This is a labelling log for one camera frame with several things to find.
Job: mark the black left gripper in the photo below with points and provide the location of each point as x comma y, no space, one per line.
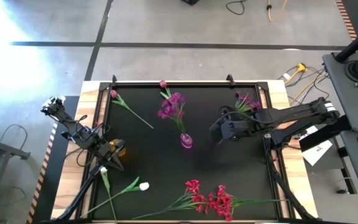
105,151

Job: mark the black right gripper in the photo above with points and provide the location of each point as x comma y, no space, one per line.
233,127

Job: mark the pink ribbed glass vase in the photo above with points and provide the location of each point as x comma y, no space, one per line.
186,140

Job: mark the white artificial tulip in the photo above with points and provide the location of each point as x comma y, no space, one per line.
144,186
103,170

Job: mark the purple artificial flower bunch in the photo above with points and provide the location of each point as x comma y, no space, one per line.
171,107
245,104

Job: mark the red artificial flower bunch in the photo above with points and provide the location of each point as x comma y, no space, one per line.
194,186
223,202

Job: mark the pink tulip long stem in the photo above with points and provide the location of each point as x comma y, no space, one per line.
114,94

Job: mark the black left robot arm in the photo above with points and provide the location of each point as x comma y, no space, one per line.
73,127

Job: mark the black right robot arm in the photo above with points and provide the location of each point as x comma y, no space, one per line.
294,116

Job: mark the amber textured glass vase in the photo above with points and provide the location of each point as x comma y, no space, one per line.
120,151

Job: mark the black table mat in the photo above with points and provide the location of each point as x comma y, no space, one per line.
166,161

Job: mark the black floor mat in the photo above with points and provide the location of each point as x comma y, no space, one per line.
54,174

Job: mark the pink tulip short stem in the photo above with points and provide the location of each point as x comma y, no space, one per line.
163,84

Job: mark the orange black hazard tape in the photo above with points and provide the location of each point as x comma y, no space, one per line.
346,18
40,177

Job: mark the white paper sheet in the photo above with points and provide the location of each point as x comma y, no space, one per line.
317,152

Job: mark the black round pole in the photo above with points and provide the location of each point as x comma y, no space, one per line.
357,42

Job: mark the black diagonal frame strut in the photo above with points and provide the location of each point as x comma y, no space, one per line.
287,193
79,196

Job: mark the black frame clamp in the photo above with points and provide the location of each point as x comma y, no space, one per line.
230,79
114,79

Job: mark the black aluminium table frame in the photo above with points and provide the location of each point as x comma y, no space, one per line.
264,90

